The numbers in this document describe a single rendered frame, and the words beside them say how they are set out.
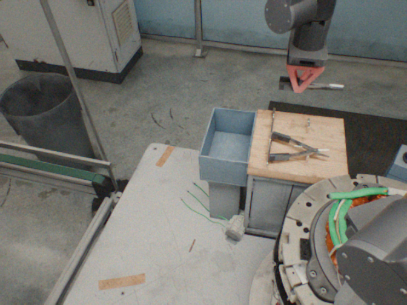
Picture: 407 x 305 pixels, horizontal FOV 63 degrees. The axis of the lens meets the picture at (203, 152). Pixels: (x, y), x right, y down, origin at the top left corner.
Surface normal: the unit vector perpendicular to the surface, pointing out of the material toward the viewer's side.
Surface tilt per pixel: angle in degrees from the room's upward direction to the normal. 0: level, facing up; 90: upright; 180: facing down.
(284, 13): 89
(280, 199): 90
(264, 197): 90
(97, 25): 90
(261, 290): 0
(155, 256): 0
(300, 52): 1
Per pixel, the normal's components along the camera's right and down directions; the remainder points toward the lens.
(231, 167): -0.22, 0.72
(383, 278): -0.80, 0.48
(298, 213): -0.04, -0.68
